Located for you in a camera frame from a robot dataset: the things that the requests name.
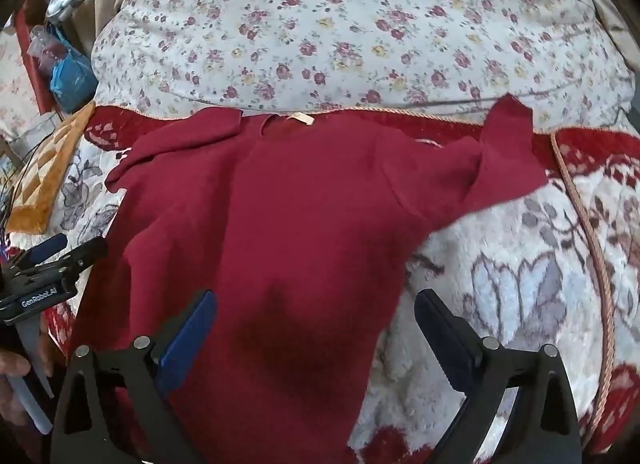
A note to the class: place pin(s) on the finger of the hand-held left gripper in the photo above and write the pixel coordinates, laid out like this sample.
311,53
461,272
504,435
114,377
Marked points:
47,247
82,254

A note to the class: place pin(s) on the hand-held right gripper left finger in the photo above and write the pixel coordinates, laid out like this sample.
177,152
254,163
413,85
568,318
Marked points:
192,334

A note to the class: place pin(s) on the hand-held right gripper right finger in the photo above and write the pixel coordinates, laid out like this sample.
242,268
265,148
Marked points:
442,336

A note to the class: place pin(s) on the dark red shirt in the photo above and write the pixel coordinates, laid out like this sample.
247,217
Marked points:
300,219

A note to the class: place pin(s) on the person's left hand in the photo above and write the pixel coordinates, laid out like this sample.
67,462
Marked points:
12,379

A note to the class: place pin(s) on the orange patterned cushion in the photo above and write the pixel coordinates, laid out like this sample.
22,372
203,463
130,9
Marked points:
45,168

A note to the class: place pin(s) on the red and white plush blanket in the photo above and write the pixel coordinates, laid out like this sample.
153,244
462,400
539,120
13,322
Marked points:
525,269

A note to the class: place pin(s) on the pale floral sheet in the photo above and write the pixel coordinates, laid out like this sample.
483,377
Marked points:
14,86

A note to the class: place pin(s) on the blue plastic bag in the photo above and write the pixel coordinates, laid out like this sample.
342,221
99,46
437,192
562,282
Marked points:
72,78

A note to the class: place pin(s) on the clear plastic bag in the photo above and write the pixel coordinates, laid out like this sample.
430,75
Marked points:
40,46

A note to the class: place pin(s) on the white floral quilt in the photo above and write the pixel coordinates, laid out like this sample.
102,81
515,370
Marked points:
350,18

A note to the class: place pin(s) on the red wooden bed frame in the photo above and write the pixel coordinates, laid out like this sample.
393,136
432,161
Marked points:
31,61

